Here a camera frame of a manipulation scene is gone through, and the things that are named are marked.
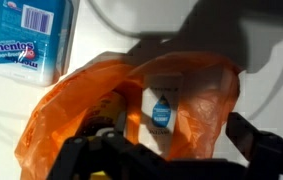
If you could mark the brown bottle yellow cap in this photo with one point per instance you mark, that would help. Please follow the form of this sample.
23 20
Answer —
107 110

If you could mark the orange plastic bag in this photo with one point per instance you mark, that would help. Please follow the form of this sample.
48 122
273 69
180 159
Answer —
201 110

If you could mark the blue mentos gum box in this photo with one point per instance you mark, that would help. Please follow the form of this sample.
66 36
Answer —
24 61

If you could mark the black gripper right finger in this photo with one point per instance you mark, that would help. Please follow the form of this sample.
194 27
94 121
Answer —
271 156

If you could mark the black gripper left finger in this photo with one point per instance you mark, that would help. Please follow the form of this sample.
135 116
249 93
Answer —
114 156

